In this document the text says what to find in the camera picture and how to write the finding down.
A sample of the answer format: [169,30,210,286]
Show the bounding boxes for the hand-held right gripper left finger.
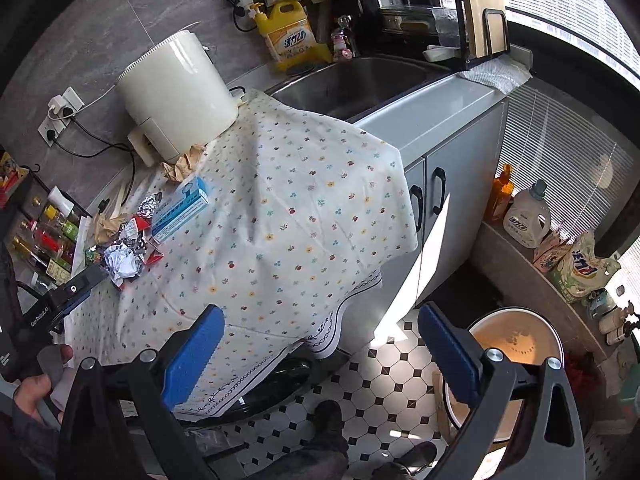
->
[60,304,226,480]

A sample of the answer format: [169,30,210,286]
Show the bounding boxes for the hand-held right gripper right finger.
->
[417,302,586,480]

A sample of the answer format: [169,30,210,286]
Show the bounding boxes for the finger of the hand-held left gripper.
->
[46,264,109,313]

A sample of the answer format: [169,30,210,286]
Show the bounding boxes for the silver white wrapper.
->
[102,241,144,289]

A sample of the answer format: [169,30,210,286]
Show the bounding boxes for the white trash bin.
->
[432,306,566,444]

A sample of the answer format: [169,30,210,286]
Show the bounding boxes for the red white torn carton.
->
[120,212,153,241]
[135,239,164,267]

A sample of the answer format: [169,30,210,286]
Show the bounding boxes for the blue white medicine box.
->
[150,176,211,245]

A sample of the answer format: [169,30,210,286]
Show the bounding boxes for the person's left forearm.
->
[0,400,68,480]

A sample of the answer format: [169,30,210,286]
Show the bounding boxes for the person's left hand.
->
[12,344,75,426]

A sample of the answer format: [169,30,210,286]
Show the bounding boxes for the row of condiment bottles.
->
[0,152,83,283]

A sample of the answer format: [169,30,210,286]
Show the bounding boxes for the small crumpled brown paper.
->
[92,212,133,246]

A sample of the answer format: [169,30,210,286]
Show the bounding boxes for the black rounded object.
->
[240,345,323,411]

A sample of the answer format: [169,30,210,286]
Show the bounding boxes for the white lid with black knob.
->
[97,175,136,226]

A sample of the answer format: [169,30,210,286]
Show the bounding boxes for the person's black shoe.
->
[384,441,439,480]

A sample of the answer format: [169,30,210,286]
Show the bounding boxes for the pink printed carton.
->
[532,230,571,272]

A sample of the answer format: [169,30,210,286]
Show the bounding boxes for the person's leg with black shoe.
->
[235,400,351,480]

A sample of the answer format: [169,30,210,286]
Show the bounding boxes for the laundry powder bag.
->
[552,230,622,305]

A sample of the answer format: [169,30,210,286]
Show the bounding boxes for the white laundry detergent bottle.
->
[502,180,553,249]

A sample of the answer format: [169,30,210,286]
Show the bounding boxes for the long crumpled brown paper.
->
[161,143,207,184]

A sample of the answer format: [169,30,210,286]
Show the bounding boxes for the orange bottle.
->
[487,164,516,223]

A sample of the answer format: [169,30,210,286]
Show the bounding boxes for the floral white tablecloth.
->
[70,89,420,418]

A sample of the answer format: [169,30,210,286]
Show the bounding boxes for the cream air fryer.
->
[116,30,240,167]

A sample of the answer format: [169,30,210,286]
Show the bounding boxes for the grey kitchen cabinet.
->
[350,72,511,306]

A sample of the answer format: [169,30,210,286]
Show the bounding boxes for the window blinds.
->
[499,0,640,243]

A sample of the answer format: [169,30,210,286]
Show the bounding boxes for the white textured mat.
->
[459,57,534,94]

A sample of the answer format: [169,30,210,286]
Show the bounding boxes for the steel sink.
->
[265,55,451,123]

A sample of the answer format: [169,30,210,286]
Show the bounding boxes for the black board stand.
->
[481,8,512,57]

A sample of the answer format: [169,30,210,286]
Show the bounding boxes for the yellow dish soap bottle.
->
[245,0,333,73]

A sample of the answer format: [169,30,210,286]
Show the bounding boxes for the clear bottle with pink bow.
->
[331,15,362,62]

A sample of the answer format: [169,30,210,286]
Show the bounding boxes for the black dish rack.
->
[357,0,473,68]

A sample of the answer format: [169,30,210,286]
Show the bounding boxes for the wooden cutting board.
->
[457,0,509,58]

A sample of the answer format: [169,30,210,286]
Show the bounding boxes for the black wire rack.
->
[0,147,96,293]

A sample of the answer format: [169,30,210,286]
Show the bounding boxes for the black power cable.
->
[47,130,133,158]
[62,116,137,196]

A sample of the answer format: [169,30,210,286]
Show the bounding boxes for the black cabinet handle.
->
[431,166,447,216]
[409,185,425,233]

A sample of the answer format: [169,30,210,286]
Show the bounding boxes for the white wall socket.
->
[39,114,71,147]
[50,87,85,121]

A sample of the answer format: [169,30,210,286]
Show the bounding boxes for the white charger cable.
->
[60,21,203,111]

